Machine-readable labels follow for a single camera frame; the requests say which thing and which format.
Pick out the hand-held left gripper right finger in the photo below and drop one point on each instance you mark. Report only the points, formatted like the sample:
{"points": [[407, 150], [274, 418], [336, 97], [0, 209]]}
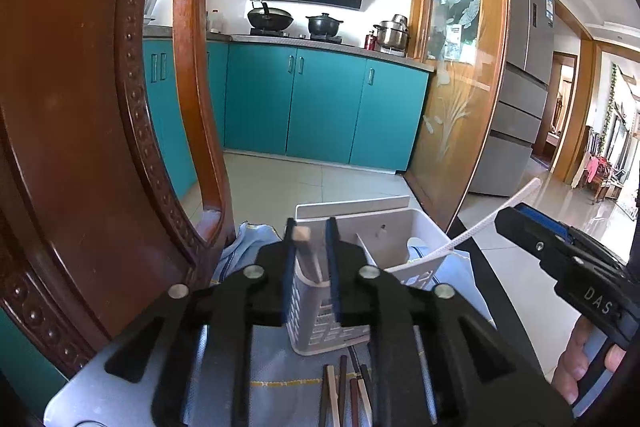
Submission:
{"points": [[332, 274]]}

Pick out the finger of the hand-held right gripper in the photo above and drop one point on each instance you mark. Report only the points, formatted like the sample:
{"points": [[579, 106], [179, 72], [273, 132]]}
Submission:
{"points": [[537, 247], [545, 218]]}

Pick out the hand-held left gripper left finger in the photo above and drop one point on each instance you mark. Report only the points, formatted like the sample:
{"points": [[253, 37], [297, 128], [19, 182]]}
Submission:
{"points": [[287, 279]]}

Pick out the light wood chopstick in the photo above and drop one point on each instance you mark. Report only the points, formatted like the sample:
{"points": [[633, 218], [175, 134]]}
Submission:
{"points": [[365, 407], [306, 252], [327, 399]]}

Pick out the white chopstick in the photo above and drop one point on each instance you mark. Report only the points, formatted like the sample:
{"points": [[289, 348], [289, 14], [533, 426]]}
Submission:
{"points": [[480, 229]]}

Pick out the white plastic utensil holder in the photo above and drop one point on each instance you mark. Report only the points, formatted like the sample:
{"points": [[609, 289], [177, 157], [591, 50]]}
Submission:
{"points": [[380, 217]]}

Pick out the black chopstick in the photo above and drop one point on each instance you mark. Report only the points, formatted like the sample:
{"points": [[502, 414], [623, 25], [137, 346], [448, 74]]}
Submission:
{"points": [[368, 379]]}

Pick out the reddish brown chopstick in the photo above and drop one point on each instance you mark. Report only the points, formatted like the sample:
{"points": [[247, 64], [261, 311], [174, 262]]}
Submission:
{"points": [[354, 407]]}

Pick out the person's right hand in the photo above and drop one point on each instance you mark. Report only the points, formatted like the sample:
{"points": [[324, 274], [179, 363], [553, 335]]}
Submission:
{"points": [[570, 362]]}

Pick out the hanging clothes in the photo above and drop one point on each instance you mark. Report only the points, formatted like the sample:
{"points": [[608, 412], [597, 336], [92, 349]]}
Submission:
{"points": [[595, 169]]}

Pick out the blue checked cloth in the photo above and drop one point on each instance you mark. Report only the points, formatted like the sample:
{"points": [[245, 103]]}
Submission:
{"points": [[280, 374]]}

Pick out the green hanging garland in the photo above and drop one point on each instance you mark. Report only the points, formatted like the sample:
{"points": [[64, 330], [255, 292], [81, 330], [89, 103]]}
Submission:
{"points": [[611, 107]]}

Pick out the silver refrigerator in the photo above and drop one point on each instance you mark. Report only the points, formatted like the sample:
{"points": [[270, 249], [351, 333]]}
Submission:
{"points": [[525, 72]]}

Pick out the teal base cabinets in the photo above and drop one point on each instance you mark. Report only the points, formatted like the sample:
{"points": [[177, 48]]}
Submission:
{"points": [[320, 102]]}

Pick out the etched glass sliding door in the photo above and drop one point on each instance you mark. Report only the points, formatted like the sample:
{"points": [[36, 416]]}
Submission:
{"points": [[460, 57]]}

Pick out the grey kitchen countertop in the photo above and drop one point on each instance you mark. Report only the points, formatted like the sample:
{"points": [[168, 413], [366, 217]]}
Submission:
{"points": [[350, 49]]}

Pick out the red bottle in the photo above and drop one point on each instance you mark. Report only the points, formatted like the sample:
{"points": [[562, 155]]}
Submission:
{"points": [[370, 42]]}

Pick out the steel stock pot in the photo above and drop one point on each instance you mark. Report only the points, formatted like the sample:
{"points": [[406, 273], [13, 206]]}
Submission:
{"points": [[392, 34]]}

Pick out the gas stove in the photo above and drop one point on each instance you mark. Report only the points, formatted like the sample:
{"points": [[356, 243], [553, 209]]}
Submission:
{"points": [[300, 37]]}

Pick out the black cooking pot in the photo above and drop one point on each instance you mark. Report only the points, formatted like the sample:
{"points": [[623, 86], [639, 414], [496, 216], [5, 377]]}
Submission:
{"points": [[324, 26]]}

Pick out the black wok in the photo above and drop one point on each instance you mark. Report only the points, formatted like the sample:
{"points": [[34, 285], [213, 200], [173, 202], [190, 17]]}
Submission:
{"points": [[272, 18]]}

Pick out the carved wooden chair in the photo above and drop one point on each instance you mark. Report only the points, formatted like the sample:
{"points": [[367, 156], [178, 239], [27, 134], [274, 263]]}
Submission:
{"points": [[65, 132]]}

